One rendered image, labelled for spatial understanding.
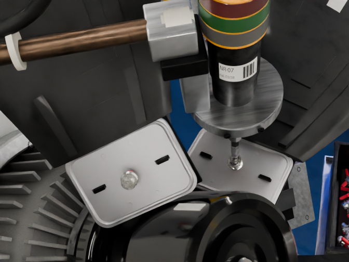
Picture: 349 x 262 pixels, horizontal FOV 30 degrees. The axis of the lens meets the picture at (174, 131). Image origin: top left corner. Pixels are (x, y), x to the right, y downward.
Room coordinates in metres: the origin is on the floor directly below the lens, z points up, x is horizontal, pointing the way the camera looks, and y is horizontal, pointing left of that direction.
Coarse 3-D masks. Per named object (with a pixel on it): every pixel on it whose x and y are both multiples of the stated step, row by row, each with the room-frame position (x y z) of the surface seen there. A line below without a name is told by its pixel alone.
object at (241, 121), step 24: (192, 24) 0.26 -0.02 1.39; (168, 48) 0.25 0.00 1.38; (192, 48) 0.25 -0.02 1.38; (168, 72) 0.25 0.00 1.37; (192, 72) 0.25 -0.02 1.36; (264, 72) 0.28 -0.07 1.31; (192, 96) 0.25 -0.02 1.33; (264, 96) 0.26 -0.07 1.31; (216, 120) 0.24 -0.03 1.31; (240, 120) 0.24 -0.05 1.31; (264, 120) 0.24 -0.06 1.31
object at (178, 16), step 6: (186, 6) 0.27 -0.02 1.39; (168, 12) 0.27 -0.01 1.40; (174, 12) 0.27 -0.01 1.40; (180, 12) 0.27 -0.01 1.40; (186, 12) 0.27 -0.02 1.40; (192, 12) 0.27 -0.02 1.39; (162, 18) 0.27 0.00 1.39; (168, 18) 0.26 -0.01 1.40; (174, 18) 0.26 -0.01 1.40; (180, 18) 0.26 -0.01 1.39; (186, 18) 0.26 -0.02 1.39; (192, 18) 0.26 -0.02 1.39; (168, 24) 0.26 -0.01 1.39; (174, 24) 0.26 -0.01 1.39; (180, 24) 0.26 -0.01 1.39
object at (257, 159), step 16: (192, 144) 0.30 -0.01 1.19; (208, 144) 0.30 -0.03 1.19; (224, 144) 0.29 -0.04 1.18; (240, 144) 0.29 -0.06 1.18; (256, 144) 0.29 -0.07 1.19; (192, 160) 0.28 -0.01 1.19; (208, 160) 0.28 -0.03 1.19; (224, 160) 0.28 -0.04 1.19; (256, 160) 0.27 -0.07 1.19; (272, 160) 0.27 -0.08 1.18; (288, 160) 0.27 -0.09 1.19; (208, 176) 0.26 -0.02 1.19; (224, 176) 0.26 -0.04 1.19; (240, 176) 0.26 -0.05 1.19; (256, 176) 0.26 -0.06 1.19; (272, 176) 0.25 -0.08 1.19; (256, 192) 0.24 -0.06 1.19; (272, 192) 0.24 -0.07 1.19
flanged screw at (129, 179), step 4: (124, 172) 0.24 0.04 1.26; (128, 172) 0.24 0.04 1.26; (132, 172) 0.24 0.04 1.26; (124, 176) 0.23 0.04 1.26; (128, 176) 0.23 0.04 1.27; (132, 176) 0.23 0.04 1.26; (136, 176) 0.23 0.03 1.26; (120, 180) 0.23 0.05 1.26; (124, 180) 0.23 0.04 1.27; (128, 180) 0.23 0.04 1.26; (132, 180) 0.23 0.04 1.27; (136, 180) 0.23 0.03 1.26; (124, 184) 0.23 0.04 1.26; (128, 184) 0.23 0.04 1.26; (132, 184) 0.23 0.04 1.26; (136, 184) 0.23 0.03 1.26; (124, 188) 0.23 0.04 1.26; (128, 188) 0.23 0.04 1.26; (132, 188) 0.23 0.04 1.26
